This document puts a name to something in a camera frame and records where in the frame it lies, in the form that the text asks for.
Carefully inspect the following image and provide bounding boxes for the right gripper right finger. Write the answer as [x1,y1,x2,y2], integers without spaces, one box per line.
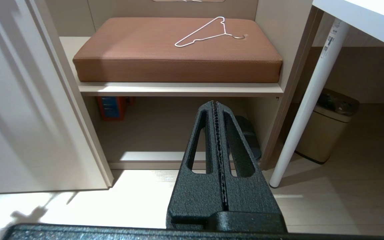
[216,101,287,233]

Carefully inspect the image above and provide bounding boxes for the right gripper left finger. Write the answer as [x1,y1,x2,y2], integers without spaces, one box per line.
[166,101,224,231]

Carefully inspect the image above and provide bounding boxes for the beige sliding wardrobe door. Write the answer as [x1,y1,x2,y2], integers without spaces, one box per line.
[0,0,114,195]

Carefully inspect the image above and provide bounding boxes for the dark grey slipper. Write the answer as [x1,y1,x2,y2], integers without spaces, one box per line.
[234,115,262,161]

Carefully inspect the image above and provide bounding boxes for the beige trash bin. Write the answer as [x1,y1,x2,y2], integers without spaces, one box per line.
[294,88,360,165]

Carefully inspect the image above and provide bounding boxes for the beige wardrobe bench shelf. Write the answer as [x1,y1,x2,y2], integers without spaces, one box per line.
[46,0,324,171]

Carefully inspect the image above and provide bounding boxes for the orange and blue box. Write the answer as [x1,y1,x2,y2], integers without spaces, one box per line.
[97,96,135,121]

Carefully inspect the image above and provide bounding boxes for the brown leather seat cushion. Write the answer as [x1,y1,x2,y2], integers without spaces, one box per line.
[73,17,283,83]

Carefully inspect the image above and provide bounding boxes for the white table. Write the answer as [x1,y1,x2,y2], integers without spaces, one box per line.
[269,0,384,188]

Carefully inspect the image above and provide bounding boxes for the white wire clothes hanger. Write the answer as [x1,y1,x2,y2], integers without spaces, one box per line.
[174,16,246,48]

